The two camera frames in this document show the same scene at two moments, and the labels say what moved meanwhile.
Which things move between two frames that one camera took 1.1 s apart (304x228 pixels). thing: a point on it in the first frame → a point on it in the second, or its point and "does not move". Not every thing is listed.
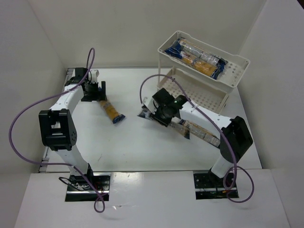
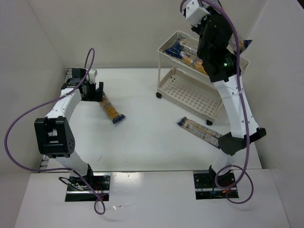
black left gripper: (99, 95) does not move
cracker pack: (183, 126) → (243, 43)
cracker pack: (202, 132) does not move
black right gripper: (154, 116) → (204, 27)
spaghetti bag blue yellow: (110, 110) does not move
